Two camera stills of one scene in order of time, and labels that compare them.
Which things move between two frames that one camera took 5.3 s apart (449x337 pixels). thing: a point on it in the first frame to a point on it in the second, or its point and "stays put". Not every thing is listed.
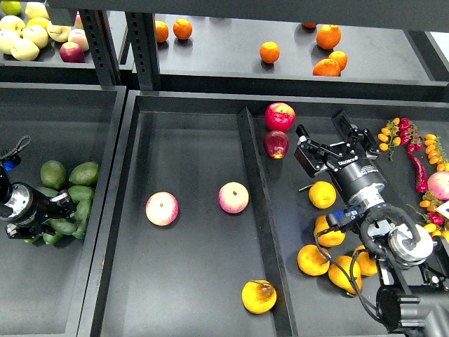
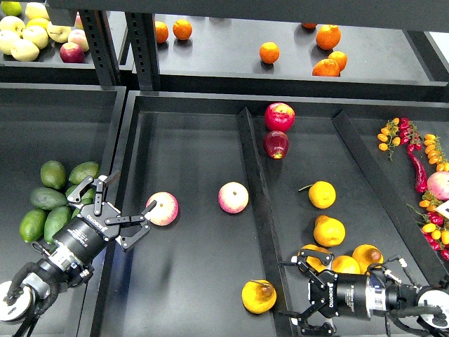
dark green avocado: x=63 y=226 to x=88 y=196
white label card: x=444 y=209 stays put
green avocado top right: x=85 y=174 stays put
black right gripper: x=360 y=182 to x=339 y=294
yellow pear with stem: x=258 y=296 stays put
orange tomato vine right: x=436 y=153 stays put
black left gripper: x=29 y=206 to x=85 y=237
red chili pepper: x=421 y=183 stays put
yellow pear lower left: x=312 y=261 stays put
